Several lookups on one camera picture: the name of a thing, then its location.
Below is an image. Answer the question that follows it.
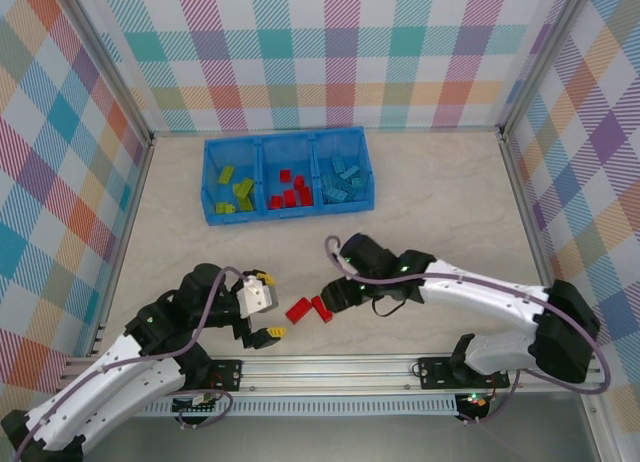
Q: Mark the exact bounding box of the small circuit board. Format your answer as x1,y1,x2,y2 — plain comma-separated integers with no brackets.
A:
171,391,224,416
457,390,496,411

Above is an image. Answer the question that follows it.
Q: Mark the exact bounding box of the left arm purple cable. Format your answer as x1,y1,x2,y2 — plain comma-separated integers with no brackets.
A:
9,265,254,462

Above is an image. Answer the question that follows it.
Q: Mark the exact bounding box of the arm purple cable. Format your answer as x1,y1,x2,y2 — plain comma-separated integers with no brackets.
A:
9,265,254,462
324,235,612,426

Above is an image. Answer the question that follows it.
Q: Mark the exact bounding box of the thin black cable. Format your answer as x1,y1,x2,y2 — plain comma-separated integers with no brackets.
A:
370,291,417,319

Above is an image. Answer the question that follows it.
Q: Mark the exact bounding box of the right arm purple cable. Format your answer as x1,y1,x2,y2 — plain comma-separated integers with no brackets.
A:
324,235,612,426

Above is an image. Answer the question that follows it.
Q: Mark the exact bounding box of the wide aluminium base rail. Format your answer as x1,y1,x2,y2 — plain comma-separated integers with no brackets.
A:
54,354,604,398

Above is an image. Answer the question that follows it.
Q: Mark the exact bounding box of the white slotted cable duct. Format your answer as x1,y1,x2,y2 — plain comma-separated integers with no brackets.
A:
134,395,460,419

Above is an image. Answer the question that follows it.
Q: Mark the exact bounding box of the aluminium side rail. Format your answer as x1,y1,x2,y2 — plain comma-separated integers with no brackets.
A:
499,131,579,353
88,134,156,358

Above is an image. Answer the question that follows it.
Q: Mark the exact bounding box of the aluminium frame post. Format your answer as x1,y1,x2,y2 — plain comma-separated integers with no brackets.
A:
497,0,604,141
58,0,154,143

